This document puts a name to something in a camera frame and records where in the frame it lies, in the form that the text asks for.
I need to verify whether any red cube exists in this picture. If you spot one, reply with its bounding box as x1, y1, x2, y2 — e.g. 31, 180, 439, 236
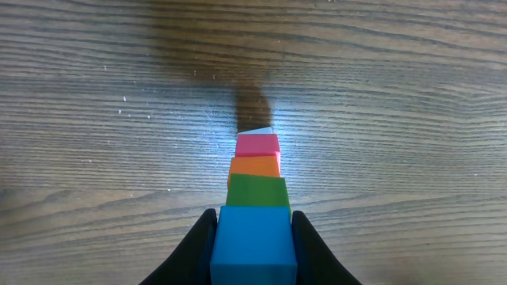
234, 133, 282, 167

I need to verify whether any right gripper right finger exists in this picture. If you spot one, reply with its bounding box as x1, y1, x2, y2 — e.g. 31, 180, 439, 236
291, 210, 364, 285

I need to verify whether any blue cube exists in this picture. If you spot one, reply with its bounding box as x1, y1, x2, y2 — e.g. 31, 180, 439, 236
209, 205, 299, 285

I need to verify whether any orange cube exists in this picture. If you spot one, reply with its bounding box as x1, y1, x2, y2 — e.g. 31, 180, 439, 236
227, 155, 282, 189

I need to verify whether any green cube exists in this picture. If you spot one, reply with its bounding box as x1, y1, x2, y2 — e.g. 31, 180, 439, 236
225, 173, 292, 217

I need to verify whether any white cube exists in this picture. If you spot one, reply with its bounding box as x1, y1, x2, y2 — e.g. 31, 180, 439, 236
237, 126, 274, 136

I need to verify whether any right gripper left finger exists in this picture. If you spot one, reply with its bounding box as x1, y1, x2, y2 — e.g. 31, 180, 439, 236
138, 208, 219, 285

